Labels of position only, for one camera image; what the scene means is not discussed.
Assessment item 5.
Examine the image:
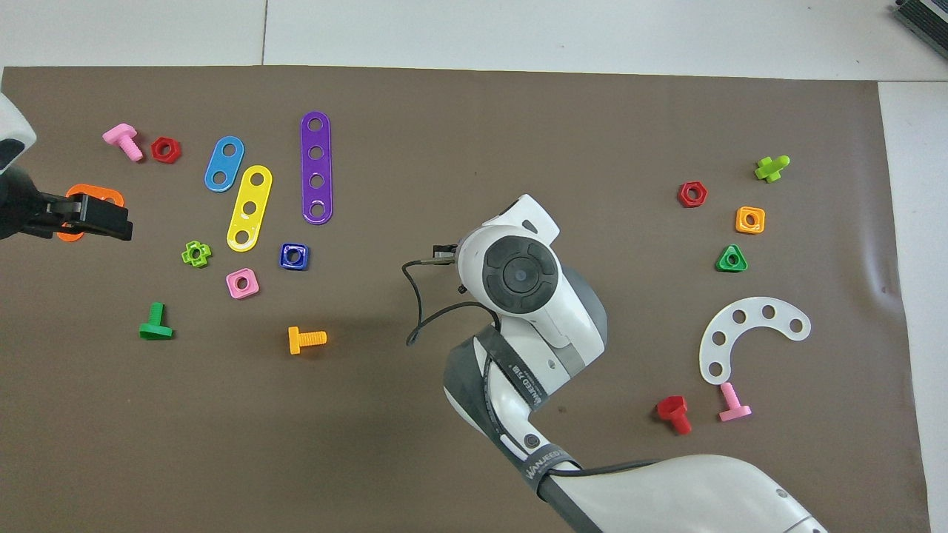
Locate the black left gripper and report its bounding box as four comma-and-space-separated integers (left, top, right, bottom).
0, 169, 133, 242

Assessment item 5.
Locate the pink plastic screw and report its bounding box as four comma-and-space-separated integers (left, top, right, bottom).
718, 382, 752, 423
102, 123, 144, 163

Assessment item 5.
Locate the dark green plastic screw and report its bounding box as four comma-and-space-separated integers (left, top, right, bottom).
138, 302, 175, 341

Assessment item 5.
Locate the orange plastic screw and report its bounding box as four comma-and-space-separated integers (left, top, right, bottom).
287, 326, 327, 355

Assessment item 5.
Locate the pink square plastic nut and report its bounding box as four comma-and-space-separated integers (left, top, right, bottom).
225, 267, 261, 300

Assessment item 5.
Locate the red plastic screw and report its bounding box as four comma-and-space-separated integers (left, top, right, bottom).
656, 395, 693, 436

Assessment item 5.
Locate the lime cross-head plastic screw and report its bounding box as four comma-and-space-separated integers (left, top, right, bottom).
754, 155, 791, 184

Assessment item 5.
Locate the orange heart-shaped plastic plate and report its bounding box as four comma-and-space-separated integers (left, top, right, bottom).
57, 184, 125, 243

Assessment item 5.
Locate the purple four-hole plastic plate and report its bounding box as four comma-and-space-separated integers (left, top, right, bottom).
300, 111, 334, 225

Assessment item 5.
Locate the blue two-hole plastic plate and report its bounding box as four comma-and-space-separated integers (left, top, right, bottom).
204, 135, 245, 193

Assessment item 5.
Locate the yellow three-hole plastic plate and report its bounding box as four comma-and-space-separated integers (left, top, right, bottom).
226, 164, 273, 253

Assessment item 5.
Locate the brown table mat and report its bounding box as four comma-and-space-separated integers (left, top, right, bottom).
0, 65, 932, 533

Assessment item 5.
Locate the white curved five-hole plate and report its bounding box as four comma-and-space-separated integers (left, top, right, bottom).
698, 297, 812, 386

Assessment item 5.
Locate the grey ribbed metal device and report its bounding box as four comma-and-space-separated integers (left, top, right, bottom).
892, 0, 948, 60

